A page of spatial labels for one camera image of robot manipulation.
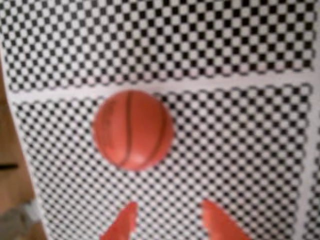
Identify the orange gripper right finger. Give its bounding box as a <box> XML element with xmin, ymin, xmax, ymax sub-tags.
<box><xmin>201</xmin><ymin>198</ymin><xmax>252</xmax><ymax>240</ymax></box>

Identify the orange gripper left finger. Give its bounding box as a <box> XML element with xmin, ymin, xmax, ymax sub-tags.
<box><xmin>99</xmin><ymin>200</ymin><xmax>138</xmax><ymax>240</ymax></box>

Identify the orange mini basketball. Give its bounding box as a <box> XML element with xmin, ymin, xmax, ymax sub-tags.
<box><xmin>91</xmin><ymin>89</ymin><xmax>175</xmax><ymax>171</ymax></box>

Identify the grey white blurry object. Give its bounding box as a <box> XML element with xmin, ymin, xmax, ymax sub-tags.
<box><xmin>0</xmin><ymin>199</ymin><xmax>42</xmax><ymax>240</ymax></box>

